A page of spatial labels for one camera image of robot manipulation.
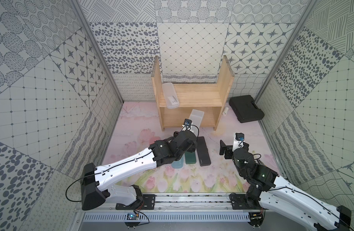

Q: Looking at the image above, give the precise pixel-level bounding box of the dark green pencil case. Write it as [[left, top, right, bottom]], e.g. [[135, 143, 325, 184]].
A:
[[185, 152, 197, 165]]

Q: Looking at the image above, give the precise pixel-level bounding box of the black pencil case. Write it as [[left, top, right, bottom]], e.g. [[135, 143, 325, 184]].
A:
[[196, 137, 211, 167]]

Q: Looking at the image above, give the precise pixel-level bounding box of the light blue pencil case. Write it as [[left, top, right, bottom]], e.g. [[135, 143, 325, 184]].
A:
[[171, 157, 184, 169]]

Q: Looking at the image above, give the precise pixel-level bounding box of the frosted barcode pencil case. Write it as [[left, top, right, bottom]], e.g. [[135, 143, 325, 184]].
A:
[[189, 109, 204, 128]]

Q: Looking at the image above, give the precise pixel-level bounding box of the frosted clear pencil case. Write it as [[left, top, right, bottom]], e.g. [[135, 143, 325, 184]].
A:
[[162, 82, 180, 109]]

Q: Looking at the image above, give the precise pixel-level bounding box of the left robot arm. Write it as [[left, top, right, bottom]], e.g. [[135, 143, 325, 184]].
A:
[[77, 130, 198, 211]]

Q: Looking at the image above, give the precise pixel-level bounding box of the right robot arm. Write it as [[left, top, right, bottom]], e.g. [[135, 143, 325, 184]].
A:
[[219, 140, 352, 231]]

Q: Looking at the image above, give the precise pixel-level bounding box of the wooden two-tier shelf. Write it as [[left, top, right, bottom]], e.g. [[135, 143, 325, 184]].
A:
[[151, 55, 234, 131]]

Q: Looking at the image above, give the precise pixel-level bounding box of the small white roll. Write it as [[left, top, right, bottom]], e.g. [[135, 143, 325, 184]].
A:
[[222, 107, 229, 116]]

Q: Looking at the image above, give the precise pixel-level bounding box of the black plastic tool case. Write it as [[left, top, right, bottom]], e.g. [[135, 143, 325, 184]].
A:
[[229, 95, 264, 123]]

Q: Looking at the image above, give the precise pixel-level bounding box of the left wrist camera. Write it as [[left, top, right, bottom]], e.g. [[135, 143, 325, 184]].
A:
[[181, 119, 192, 131]]

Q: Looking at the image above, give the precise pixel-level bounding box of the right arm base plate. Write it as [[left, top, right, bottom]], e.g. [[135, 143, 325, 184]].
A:
[[229, 193, 261, 210]]

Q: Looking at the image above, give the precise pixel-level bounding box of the aluminium mounting rail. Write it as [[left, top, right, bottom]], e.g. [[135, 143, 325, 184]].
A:
[[75, 192, 313, 214]]

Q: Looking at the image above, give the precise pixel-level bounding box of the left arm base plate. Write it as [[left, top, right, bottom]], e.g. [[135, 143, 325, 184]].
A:
[[115, 194, 156, 211]]

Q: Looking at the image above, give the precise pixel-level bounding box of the white vented cable duct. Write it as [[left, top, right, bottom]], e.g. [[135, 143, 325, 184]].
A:
[[83, 212, 250, 222]]

